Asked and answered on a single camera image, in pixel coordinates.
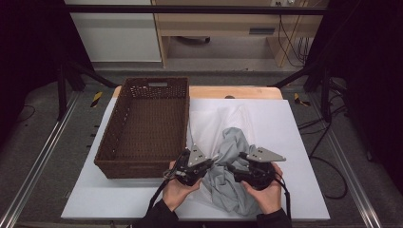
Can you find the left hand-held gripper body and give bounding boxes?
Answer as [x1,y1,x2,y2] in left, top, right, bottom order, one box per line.
[163,143,214,187]

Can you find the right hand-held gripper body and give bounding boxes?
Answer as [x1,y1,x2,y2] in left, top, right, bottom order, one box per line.
[234,146,287,191]

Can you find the grey garment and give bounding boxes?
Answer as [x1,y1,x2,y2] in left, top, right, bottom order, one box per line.
[201,126,264,219]

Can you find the person's right hand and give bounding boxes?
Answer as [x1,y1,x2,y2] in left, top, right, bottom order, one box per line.
[240,162,284,216]

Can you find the person's left hand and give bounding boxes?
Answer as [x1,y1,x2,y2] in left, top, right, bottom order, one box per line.
[162,161,204,213]

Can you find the brown wicker basket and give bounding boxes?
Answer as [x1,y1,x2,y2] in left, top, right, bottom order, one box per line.
[93,76,191,181]

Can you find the wooden table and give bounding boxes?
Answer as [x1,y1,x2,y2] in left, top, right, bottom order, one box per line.
[112,85,284,101]

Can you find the yellow and black tape strip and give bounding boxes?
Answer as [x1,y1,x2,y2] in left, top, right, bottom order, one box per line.
[90,91,105,108]
[293,92,312,107]

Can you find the black metal stand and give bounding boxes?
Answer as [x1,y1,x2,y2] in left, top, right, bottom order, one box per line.
[56,59,120,122]
[269,59,335,124]

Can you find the light wooden desk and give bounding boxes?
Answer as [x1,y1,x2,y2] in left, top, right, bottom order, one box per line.
[151,0,325,68]

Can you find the black horizontal metal bar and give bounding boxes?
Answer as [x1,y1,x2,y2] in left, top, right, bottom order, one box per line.
[64,4,328,16]

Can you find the black curtain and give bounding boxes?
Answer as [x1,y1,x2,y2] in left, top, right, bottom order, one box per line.
[0,0,95,143]
[305,0,403,194]

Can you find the white cabinet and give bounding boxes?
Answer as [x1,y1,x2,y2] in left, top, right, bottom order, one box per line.
[64,0,163,63]

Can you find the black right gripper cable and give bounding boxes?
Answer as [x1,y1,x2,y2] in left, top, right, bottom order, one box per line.
[275,176,292,220]

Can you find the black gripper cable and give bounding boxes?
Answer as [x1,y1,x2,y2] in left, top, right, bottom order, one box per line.
[146,178,171,214]
[275,176,292,220]

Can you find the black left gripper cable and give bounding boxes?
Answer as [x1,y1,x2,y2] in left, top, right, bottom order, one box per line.
[146,178,171,214]

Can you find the black floor cables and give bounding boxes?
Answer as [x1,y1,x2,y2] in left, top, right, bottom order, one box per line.
[297,104,350,200]

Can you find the aluminium floor rail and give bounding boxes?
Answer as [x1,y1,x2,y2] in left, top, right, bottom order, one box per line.
[308,92,383,228]
[0,91,81,228]

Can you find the bundle of black desk cables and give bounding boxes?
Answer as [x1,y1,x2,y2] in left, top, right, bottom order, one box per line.
[277,13,314,68]

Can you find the thin black floor cable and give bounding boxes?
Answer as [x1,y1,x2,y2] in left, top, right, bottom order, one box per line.
[14,104,36,124]

